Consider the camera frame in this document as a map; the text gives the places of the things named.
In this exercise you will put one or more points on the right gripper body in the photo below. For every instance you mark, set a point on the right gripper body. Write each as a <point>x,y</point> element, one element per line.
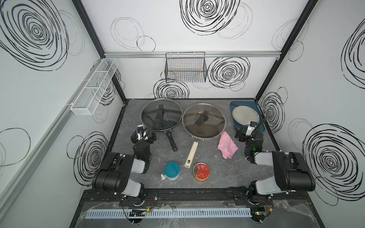
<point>242,137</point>

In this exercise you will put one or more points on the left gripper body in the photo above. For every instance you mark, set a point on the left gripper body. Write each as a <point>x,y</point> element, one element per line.
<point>149,139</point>

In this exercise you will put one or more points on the pink cloth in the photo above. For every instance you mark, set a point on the pink cloth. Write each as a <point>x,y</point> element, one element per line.
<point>227,146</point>

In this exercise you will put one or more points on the glass lid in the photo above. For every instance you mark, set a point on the glass lid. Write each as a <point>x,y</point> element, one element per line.
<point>161,114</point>
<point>204,121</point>

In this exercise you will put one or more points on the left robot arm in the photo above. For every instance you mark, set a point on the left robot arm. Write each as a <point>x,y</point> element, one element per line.
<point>114,172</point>

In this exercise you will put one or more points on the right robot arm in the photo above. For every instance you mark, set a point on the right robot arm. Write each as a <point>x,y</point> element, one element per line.
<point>291,172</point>

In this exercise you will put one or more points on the glass lid on black pan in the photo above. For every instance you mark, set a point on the glass lid on black pan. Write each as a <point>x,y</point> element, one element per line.
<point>161,114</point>

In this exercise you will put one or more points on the teal tray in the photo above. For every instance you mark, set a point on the teal tray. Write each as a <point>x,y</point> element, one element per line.
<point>247,103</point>

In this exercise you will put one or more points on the black frying pan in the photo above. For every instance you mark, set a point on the black frying pan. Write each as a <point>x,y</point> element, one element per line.
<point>172,141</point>

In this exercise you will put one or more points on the grey round plate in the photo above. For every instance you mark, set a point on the grey round plate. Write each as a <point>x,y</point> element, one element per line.
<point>245,115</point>

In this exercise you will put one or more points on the teal lidded cup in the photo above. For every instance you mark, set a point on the teal lidded cup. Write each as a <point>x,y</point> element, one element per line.
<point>171,172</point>

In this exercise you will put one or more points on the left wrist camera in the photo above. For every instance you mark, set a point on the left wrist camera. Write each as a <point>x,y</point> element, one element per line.
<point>140,132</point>

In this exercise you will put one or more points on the white wire shelf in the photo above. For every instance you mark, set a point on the white wire shelf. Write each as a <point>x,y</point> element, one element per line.
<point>96,85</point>

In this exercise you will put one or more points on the white slotted cable duct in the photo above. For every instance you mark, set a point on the white slotted cable duct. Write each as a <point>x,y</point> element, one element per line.
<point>169,213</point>

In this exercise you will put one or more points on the black wire basket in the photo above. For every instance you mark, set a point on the black wire basket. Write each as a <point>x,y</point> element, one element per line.
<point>187,67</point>

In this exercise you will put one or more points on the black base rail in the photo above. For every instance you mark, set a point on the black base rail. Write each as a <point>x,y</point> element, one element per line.
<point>149,197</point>

